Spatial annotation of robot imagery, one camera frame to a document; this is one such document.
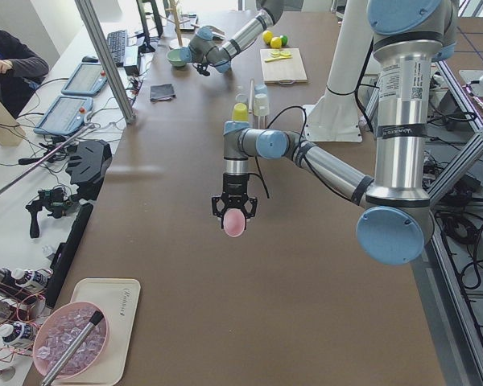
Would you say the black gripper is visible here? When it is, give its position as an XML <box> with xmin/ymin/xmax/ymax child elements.
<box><xmin>193</xmin><ymin>63</ymin><xmax>210</xmax><ymax>76</ymax></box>
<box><xmin>211</xmin><ymin>173</ymin><xmax>258</xmax><ymax>220</ymax></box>

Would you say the pink cup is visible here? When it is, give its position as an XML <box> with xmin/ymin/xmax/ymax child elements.
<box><xmin>223</xmin><ymin>208</ymin><xmax>246</xmax><ymax>237</ymax></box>

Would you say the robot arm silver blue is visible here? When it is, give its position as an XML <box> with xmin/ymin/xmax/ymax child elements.
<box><xmin>180</xmin><ymin>0</ymin><xmax>284</xmax><ymax>76</ymax></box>
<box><xmin>212</xmin><ymin>1</ymin><xmax>458</xmax><ymax>265</ymax></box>

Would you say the grey cup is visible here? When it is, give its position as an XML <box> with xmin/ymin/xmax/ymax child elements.
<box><xmin>235</xmin><ymin>93</ymin><xmax>248</xmax><ymax>105</ymax></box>

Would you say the yellow cup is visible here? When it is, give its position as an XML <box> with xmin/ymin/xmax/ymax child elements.
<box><xmin>231</xmin><ymin>103</ymin><xmax>249</xmax><ymax>121</ymax></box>

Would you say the light blue cup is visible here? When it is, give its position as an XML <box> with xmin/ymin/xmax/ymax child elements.
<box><xmin>254</xmin><ymin>84</ymin><xmax>268</xmax><ymax>95</ymax></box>

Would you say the white cup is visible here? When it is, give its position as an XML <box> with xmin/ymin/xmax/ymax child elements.
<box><xmin>253</xmin><ymin>93</ymin><xmax>270</xmax><ymax>117</ymax></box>

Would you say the green bowl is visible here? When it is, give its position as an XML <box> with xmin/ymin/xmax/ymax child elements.
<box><xmin>167</xmin><ymin>47</ymin><xmax>192</xmax><ymax>68</ymax></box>

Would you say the wooden mug tree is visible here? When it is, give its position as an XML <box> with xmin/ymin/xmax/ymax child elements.
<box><xmin>163</xmin><ymin>0</ymin><xmax>191</xmax><ymax>49</ymax></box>

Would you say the grey folded cloth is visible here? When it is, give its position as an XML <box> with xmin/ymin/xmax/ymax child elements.
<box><xmin>150</xmin><ymin>84</ymin><xmax>175</xmax><ymax>102</ymax></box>

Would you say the yellow lemon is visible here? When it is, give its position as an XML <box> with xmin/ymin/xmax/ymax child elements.
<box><xmin>270</xmin><ymin>36</ymin><xmax>283</xmax><ymax>49</ymax></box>
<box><xmin>262</xmin><ymin>30</ymin><xmax>274</xmax><ymax>45</ymax></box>

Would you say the yellow plastic knife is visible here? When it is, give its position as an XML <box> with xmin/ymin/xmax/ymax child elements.
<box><xmin>264</xmin><ymin>55</ymin><xmax>291</xmax><ymax>63</ymax></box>

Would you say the wooden cutting board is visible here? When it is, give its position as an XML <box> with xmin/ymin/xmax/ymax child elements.
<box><xmin>259</xmin><ymin>48</ymin><xmax>308</xmax><ymax>84</ymax></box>

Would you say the black keyboard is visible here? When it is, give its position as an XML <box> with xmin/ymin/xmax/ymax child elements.
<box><xmin>106</xmin><ymin>30</ymin><xmax>128</xmax><ymax>67</ymax></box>

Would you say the teach pendant tablet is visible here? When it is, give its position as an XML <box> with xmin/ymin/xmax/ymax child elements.
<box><xmin>61</xmin><ymin>63</ymin><xmax>107</xmax><ymax>97</ymax></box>
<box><xmin>33</xmin><ymin>95</ymin><xmax>93</xmax><ymax>136</ymax></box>

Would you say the beige tray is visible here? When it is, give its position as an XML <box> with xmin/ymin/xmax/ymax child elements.
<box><xmin>33</xmin><ymin>278</ymin><xmax>141</xmax><ymax>385</ymax></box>

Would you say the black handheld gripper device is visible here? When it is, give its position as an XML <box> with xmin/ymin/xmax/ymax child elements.
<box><xmin>25</xmin><ymin>187</ymin><xmax>80</xmax><ymax>239</ymax></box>

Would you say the person in dark sweater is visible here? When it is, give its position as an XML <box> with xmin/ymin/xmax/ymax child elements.
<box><xmin>0</xmin><ymin>29</ymin><xmax>49</xmax><ymax>117</ymax></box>

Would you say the pink bowl with ice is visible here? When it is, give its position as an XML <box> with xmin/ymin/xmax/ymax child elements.
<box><xmin>33</xmin><ymin>302</ymin><xmax>109</xmax><ymax>380</ymax></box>

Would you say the white wire cup holder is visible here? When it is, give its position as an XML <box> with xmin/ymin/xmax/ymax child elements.
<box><xmin>239</xmin><ymin>79</ymin><xmax>270</xmax><ymax>127</ymax></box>

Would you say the aluminium frame post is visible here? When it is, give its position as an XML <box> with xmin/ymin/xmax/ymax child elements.
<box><xmin>75</xmin><ymin>0</ymin><xmax>135</xmax><ymax>125</ymax></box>

